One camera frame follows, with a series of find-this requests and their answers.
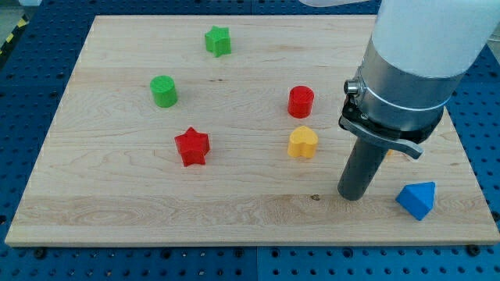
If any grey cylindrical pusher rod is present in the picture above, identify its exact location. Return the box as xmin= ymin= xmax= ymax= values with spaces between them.
xmin=337 ymin=137 xmax=388 ymax=201

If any blue triangle block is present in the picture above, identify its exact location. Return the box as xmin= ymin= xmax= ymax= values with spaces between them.
xmin=395 ymin=182 xmax=436 ymax=221

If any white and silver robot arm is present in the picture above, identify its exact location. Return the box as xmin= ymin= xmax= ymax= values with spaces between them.
xmin=337 ymin=0 xmax=499 ymax=201

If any wooden board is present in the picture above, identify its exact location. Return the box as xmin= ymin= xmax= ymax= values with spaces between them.
xmin=5 ymin=16 xmax=499 ymax=247

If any yellow heart block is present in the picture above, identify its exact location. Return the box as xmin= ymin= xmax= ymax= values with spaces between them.
xmin=287 ymin=126 xmax=319 ymax=158

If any red cylinder block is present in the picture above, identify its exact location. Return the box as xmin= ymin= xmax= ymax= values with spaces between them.
xmin=287 ymin=85 xmax=315 ymax=119

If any red star block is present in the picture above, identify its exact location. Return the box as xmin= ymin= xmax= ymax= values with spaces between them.
xmin=174 ymin=126 xmax=210 ymax=167

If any green star block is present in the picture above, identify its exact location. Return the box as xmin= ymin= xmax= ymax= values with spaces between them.
xmin=205 ymin=26 xmax=232 ymax=57

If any green cylinder block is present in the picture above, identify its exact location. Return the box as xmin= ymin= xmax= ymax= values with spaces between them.
xmin=150 ymin=76 xmax=177 ymax=108

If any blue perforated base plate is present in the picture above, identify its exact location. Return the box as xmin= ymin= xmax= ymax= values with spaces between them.
xmin=1 ymin=0 xmax=499 ymax=280

